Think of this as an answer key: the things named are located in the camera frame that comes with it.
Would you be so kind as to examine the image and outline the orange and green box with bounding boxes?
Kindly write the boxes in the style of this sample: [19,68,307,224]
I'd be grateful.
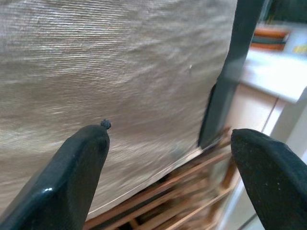
[251,26,291,51]

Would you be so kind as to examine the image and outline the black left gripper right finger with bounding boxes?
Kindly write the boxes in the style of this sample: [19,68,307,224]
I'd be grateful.
[230,128,307,230]

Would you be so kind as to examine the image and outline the dark upright post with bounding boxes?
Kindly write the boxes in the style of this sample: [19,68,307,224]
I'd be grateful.
[198,0,267,149]

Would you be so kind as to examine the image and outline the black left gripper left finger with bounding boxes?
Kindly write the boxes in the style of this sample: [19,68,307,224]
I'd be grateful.
[0,119,112,230]

